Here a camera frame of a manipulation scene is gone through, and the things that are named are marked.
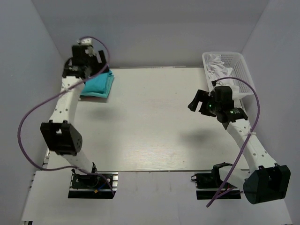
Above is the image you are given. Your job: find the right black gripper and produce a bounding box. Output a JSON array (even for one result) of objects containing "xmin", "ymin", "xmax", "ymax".
[{"xmin": 188, "ymin": 90, "xmax": 221, "ymax": 117}]

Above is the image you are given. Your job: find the blue t-shirt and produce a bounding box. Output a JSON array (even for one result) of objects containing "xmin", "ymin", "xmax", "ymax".
[{"xmin": 82, "ymin": 69, "xmax": 114, "ymax": 94}]

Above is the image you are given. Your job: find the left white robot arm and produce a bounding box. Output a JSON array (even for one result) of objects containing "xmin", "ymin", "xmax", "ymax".
[{"xmin": 40, "ymin": 38, "xmax": 109, "ymax": 187}]

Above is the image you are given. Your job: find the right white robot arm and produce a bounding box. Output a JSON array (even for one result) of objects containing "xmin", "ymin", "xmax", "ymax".
[{"xmin": 188, "ymin": 86, "xmax": 291, "ymax": 204}]

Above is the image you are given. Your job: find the folded mint green t-shirt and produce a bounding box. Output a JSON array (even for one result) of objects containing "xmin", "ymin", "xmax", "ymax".
[{"xmin": 81, "ymin": 78, "xmax": 114, "ymax": 98}]

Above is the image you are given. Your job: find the crumpled white t-shirt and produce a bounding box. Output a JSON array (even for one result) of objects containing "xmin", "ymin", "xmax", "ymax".
[{"xmin": 204, "ymin": 54, "xmax": 240, "ymax": 100}]

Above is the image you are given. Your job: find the white plastic laundry basket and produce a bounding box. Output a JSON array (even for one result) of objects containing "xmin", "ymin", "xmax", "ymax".
[{"xmin": 202, "ymin": 52, "xmax": 254, "ymax": 100}]

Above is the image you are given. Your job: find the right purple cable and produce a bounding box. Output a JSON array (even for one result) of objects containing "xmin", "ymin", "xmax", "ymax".
[{"xmin": 206, "ymin": 76, "xmax": 261, "ymax": 208}]

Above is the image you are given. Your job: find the purple cable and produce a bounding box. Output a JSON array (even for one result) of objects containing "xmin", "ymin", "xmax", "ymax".
[
  {"xmin": 17, "ymin": 36, "xmax": 117, "ymax": 197},
  {"xmin": 206, "ymin": 76, "xmax": 261, "ymax": 208}
]

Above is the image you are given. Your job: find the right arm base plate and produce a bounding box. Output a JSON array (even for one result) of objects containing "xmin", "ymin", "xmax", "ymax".
[{"xmin": 191, "ymin": 172, "xmax": 241, "ymax": 200}]

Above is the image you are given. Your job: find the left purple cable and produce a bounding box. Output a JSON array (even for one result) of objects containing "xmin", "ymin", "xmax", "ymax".
[{"xmin": 17, "ymin": 36, "xmax": 117, "ymax": 197}]

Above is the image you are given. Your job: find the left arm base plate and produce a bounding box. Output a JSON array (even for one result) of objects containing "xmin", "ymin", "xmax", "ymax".
[{"xmin": 68, "ymin": 172, "xmax": 118, "ymax": 199}]

